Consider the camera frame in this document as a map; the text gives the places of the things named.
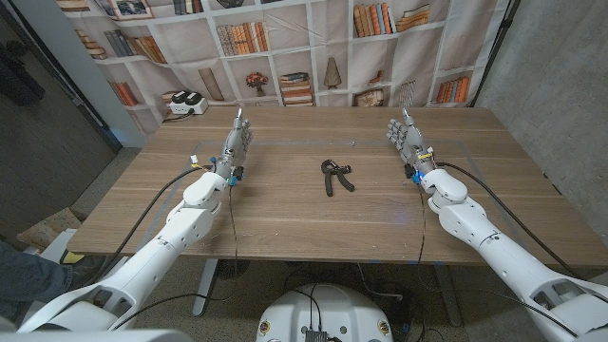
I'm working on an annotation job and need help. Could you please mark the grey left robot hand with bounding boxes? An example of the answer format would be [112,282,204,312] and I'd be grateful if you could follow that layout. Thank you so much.
[213,107,255,186]

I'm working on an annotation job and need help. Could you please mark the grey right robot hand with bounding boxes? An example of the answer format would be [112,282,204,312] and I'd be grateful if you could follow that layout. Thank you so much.
[386,107,437,185]

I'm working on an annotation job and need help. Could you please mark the black grip strengthener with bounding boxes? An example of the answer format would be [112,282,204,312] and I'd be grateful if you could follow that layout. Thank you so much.
[320,159,356,198]

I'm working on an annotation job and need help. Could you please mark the white power strip black plugs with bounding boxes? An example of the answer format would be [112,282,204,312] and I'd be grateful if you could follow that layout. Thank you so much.
[168,91,209,116]

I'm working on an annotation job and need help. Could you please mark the printed bookshelf backdrop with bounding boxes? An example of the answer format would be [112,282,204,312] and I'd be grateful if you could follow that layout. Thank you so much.
[55,0,500,137]

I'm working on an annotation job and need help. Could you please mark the black backdrop stand pole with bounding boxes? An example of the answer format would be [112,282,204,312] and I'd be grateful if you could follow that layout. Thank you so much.
[467,0,522,108]

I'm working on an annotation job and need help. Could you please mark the white table leg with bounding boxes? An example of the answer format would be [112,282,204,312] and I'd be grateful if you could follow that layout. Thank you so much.
[192,258,219,318]

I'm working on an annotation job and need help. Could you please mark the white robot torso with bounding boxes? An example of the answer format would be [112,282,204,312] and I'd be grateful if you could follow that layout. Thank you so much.
[256,283,394,342]

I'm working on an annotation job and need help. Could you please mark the person's leg in jeans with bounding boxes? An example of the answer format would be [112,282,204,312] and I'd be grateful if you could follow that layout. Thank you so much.
[0,239,75,324]

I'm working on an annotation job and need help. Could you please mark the black power strip cable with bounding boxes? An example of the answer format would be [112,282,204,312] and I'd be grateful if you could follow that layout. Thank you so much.
[162,109,196,124]

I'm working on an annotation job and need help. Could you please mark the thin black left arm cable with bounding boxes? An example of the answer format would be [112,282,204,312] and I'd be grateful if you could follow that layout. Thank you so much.
[111,182,238,332]

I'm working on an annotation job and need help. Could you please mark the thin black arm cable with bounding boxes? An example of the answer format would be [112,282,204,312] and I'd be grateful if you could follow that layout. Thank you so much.
[111,182,238,332]
[415,183,580,337]

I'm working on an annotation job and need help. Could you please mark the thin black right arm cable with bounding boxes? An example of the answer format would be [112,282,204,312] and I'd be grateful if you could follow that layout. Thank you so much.
[415,183,580,337]

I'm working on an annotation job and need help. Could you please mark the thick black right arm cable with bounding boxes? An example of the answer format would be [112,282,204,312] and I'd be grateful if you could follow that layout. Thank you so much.
[434,161,580,279]

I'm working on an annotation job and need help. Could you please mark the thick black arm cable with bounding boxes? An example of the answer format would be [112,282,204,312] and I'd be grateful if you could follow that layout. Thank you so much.
[83,164,213,289]
[434,161,580,279]

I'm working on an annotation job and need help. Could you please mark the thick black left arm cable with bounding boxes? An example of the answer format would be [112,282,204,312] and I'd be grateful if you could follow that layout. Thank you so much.
[83,164,213,289]

